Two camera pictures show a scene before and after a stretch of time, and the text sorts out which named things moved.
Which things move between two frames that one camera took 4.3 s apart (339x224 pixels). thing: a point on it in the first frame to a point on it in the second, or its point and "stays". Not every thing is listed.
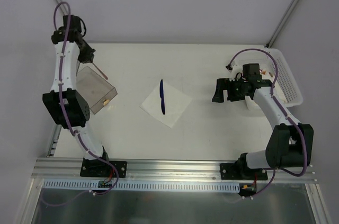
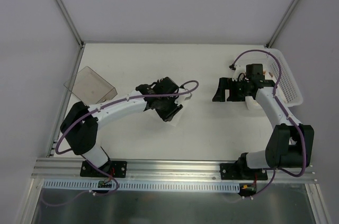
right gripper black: (226, 90) stays
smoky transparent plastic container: (98, 91) stays
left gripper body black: (88, 53) to (168, 111)
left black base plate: (97, 168) stays
